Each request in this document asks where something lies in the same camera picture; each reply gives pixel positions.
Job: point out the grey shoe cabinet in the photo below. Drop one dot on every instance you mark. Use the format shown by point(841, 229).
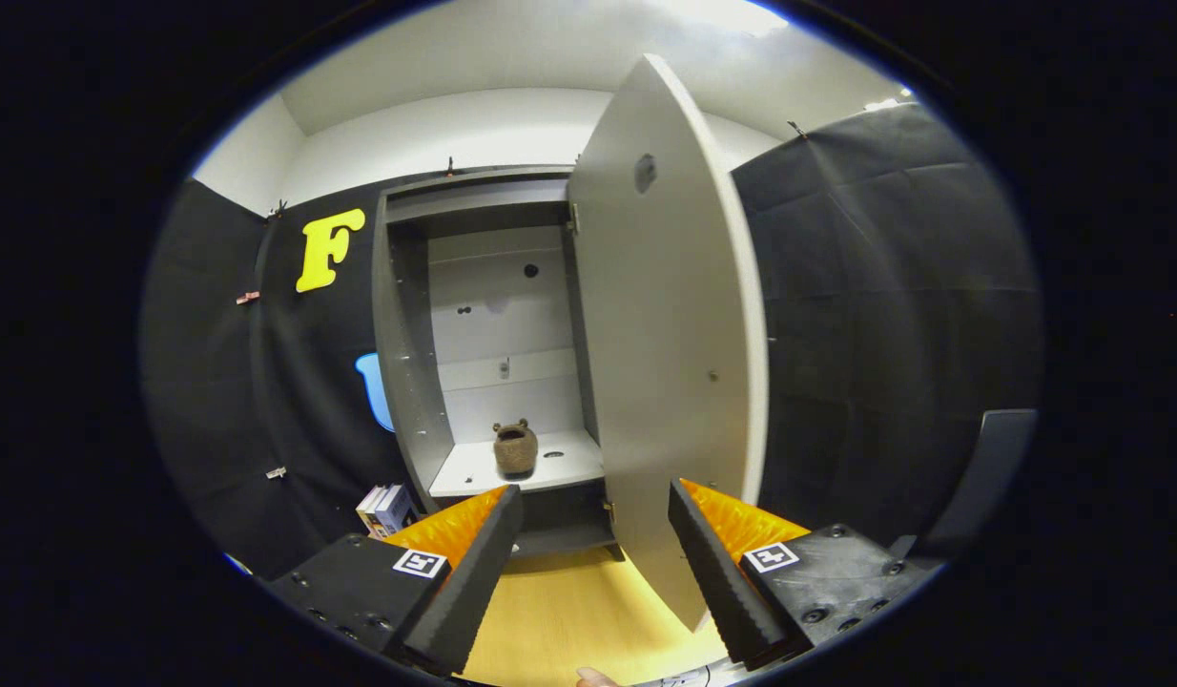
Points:
point(402, 382)

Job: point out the black backdrop cloth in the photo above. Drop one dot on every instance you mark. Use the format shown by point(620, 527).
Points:
point(884, 334)

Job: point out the blue book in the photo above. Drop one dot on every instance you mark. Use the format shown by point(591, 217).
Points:
point(398, 506)

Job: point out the beige shoe cabinet door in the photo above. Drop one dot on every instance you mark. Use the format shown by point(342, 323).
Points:
point(665, 334)

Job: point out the brown fuzzy shoe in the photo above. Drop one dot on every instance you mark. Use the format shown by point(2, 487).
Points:
point(515, 450)

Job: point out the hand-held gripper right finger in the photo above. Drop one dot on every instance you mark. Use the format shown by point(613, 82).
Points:
point(724, 592)

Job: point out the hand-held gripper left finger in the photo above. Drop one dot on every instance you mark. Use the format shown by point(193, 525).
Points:
point(469, 582)

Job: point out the white book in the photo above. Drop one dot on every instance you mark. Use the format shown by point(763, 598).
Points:
point(369, 510)

